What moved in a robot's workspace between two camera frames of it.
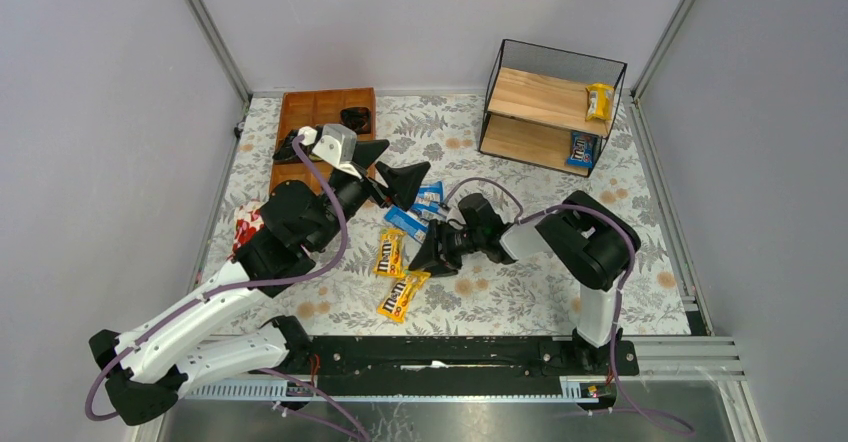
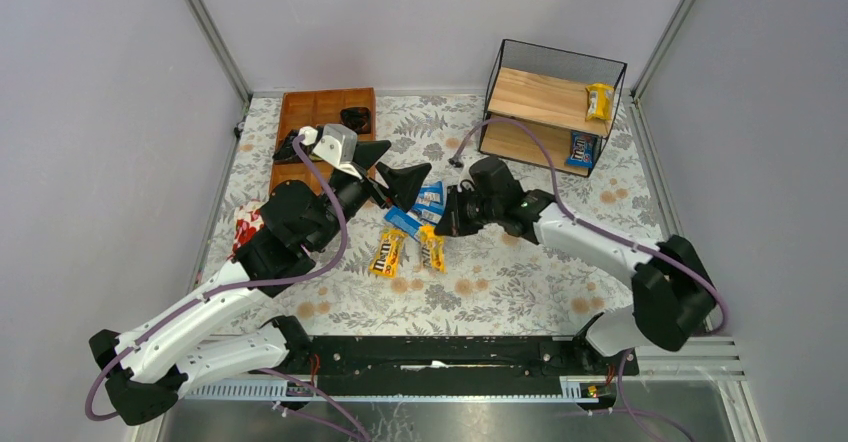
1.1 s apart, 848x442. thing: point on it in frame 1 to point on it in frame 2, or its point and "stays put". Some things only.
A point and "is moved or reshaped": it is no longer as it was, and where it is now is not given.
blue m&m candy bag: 583,150 stays put
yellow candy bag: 599,101 stays put
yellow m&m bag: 395,302 is moved or reshaped
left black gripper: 370,179 stays put
